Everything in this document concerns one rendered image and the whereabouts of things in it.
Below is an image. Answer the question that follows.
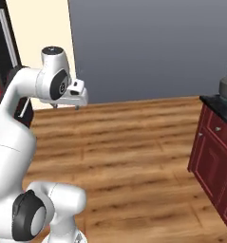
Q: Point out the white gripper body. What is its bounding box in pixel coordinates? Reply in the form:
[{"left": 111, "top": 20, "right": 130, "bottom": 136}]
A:
[{"left": 39, "top": 86, "right": 89, "bottom": 107}]

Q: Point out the black fridge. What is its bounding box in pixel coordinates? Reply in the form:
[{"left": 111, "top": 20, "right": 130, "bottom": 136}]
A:
[{"left": 0, "top": 0, "right": 34, "bottom": 129}]

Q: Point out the dark red cupboard run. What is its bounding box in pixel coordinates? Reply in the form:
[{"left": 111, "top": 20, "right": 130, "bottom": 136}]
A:
[{"left": 187, "top": 95, "right": 227, "bottom": 238}]

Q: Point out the silver fridge handle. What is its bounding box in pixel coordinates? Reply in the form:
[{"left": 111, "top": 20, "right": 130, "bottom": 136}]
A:
[{"left": 0, "top": 8, "right": 31, "bottom": 119}]

